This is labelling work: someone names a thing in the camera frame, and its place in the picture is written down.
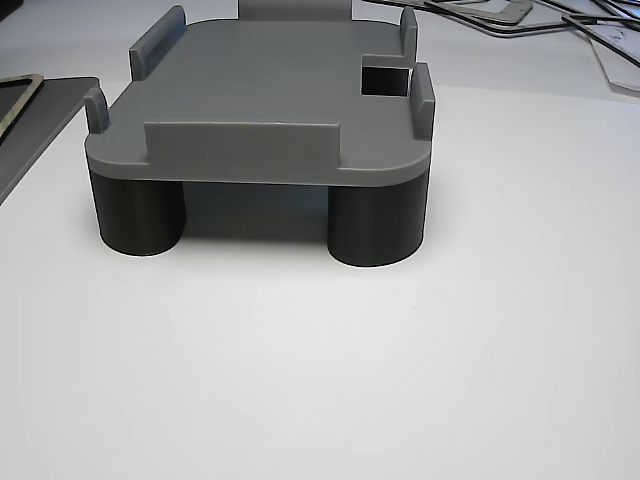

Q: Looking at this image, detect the black flat tray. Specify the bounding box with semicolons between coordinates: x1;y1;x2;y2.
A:
0;75;102;206

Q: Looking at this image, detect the rectangular adhesive frame tan liner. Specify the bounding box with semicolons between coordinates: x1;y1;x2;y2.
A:
0;73;46;147

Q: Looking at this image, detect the gray holder with black legs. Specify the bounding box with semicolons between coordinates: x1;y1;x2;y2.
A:
83;0;436;269

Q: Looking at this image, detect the dark-edged gray gasket frame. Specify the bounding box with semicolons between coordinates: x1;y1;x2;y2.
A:
560;0;640;70

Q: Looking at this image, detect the gray frame offcut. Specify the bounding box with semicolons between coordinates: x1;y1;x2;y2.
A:
422;0;537;27

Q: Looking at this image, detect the white backing sheet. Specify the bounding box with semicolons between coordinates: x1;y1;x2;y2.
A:
588;34;640;94

